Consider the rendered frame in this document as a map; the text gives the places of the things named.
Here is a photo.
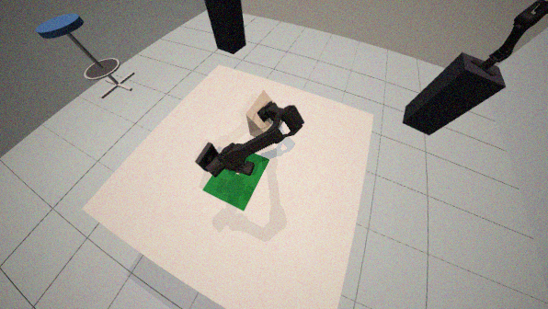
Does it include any green circuit board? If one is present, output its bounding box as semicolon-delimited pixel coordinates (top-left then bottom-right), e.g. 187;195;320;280
202;154;269;211

